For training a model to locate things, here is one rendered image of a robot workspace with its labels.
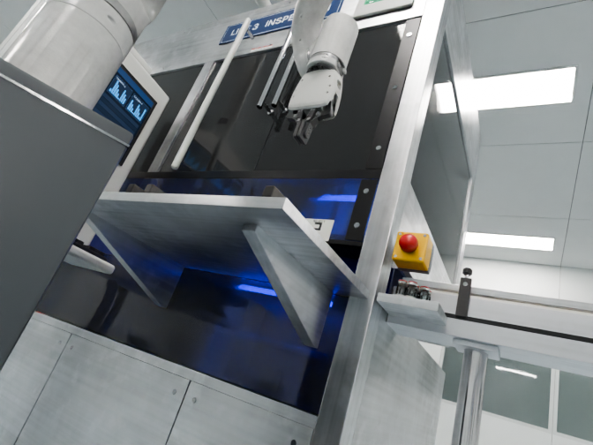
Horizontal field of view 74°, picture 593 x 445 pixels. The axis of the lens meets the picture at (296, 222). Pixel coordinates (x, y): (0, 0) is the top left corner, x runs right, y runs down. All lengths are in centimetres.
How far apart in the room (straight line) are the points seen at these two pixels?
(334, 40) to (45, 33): 55
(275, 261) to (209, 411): 45
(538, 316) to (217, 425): 73
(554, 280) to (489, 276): 72
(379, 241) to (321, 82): 38
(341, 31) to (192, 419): 95
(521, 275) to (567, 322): 487
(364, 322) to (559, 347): 37
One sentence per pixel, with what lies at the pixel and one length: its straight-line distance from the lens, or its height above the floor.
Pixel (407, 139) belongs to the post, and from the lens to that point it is 109.
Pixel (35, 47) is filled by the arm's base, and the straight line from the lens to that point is 65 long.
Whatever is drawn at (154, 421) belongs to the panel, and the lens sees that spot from 114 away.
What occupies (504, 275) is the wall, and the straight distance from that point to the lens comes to 582.
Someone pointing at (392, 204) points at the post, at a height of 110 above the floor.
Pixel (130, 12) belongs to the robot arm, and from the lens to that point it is 72.
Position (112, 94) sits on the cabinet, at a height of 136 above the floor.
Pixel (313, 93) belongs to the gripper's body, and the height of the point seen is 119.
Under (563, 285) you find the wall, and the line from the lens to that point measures 579.
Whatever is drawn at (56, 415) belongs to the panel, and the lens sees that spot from 143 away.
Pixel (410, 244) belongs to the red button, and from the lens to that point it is 88.
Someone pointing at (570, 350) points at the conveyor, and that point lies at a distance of 95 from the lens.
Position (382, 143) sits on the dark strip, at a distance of 111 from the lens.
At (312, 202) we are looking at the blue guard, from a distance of 108.
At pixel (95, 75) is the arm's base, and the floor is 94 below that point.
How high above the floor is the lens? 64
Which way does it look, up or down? 22 degrees up
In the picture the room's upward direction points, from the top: 19 degrees clockwise
